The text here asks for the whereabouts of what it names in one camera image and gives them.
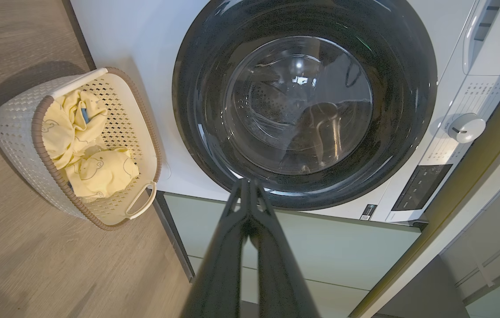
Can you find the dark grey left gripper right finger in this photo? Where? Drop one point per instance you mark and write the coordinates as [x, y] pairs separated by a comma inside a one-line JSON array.
[[278, 274]]

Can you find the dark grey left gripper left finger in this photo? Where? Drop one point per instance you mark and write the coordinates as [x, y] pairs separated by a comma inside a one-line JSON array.
[[223, 269]]

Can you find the pale yellow printed garment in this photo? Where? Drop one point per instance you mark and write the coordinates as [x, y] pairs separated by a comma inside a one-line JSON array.
[[104, 174], [66, 128]]

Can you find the washing machine glass door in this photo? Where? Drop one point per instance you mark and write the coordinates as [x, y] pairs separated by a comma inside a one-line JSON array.
[[303, 110]]

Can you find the wide pale green cabinet door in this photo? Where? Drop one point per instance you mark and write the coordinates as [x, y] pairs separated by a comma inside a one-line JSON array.
[[329, 243]]

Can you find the black label sticker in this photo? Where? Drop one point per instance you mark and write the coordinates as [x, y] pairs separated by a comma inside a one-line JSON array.
[[368, 212]]

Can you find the round white filter access cover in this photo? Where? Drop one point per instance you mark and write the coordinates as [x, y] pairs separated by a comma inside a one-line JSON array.
[[165, 170]]

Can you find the dark washing machine control panel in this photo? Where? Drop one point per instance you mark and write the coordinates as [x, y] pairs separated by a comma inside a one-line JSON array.
[[421, 187]]

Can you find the white front-load washing machine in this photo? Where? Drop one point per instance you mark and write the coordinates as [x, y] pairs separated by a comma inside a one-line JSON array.
[[135, 88]]

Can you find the white control knob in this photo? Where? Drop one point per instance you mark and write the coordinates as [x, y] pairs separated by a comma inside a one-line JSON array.
[[467, 128]]

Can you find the dark cabinet plinth strip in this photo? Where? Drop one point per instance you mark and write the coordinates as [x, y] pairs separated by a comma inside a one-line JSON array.
[[175, 238]]

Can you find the olive countertop edge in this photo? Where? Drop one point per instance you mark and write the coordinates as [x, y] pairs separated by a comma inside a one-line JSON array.
[[462, 194]]

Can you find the white perforated laundry basket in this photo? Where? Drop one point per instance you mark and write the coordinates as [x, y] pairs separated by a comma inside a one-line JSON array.
[[16, 128]]

